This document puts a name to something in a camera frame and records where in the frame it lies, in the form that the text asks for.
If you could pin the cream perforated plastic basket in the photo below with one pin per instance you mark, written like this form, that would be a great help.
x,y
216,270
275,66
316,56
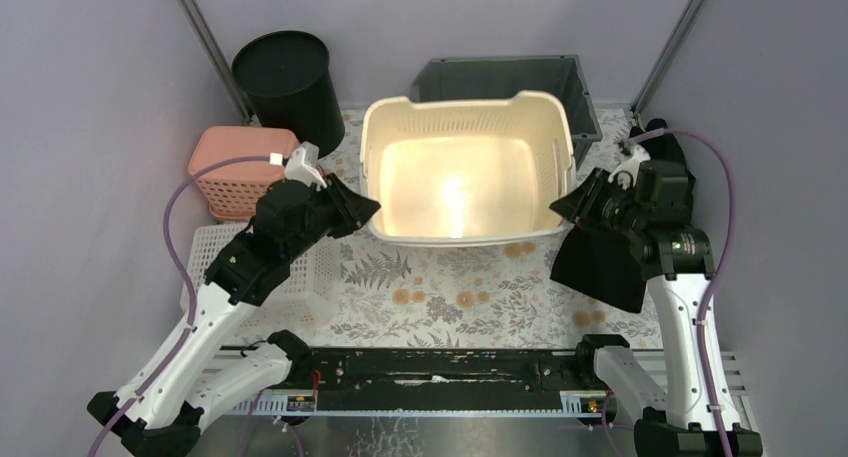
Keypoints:
x,y
466,173

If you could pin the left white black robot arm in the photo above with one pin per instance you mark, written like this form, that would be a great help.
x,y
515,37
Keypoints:
x,y
166,407

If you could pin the white perforated plastic basket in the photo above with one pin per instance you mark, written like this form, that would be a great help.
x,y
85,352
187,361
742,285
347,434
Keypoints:
x,y
303,304

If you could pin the pink perforated plastic basket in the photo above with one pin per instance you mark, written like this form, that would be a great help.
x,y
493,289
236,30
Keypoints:
x,y
232,191

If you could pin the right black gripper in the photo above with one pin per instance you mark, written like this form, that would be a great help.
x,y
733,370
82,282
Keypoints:
x,y
580,204

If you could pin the large black cylindrical container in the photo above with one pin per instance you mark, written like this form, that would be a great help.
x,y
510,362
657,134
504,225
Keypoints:
x,y
285,76

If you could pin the aluminium frame rail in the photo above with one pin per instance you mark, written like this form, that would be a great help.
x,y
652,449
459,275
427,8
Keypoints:
x,y
288,404

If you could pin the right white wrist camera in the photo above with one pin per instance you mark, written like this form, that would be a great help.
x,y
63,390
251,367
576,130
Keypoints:
x,y
632,159

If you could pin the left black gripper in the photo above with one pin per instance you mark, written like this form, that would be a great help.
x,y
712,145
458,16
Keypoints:
x,y
333,206

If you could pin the black crumpled cloth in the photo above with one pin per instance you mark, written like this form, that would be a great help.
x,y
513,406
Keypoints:
x,y
599,263

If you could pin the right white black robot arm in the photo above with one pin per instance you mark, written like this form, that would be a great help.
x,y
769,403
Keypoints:
x,y
682,335

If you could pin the grey plastic storage bin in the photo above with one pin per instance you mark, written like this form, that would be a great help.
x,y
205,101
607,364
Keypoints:
x,y
562,76

